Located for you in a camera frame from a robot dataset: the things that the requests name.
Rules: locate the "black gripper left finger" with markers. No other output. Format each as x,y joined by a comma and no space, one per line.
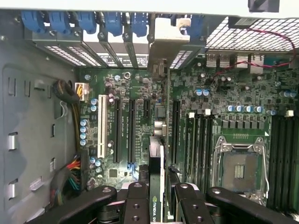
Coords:
137,205

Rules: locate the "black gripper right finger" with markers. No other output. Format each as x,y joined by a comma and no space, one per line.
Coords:
189,205

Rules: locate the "black RAM slot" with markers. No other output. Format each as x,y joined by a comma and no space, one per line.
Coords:
296,163
281,163
210,149
289,163
199,149
273,163
205,149

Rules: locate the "CPU socket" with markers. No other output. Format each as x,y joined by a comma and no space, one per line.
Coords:
240,168

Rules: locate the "long black expansion slot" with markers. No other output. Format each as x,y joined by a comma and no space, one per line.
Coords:
175,130
117,130
132,130

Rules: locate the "socket locking lever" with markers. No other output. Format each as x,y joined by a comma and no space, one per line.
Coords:
266,172

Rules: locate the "white PCI expansion slot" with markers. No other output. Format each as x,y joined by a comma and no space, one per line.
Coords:
102,126

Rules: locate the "short black expansion slot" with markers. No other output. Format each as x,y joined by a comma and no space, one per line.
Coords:
147,108

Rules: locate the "green motherboard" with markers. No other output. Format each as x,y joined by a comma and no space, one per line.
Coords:
140,84

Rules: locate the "white power connector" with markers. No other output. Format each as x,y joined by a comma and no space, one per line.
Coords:
85,88

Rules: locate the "silver rear port block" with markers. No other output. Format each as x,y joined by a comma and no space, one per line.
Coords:
222,59

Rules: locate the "black open PC case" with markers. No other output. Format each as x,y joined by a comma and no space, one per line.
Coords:
14,58

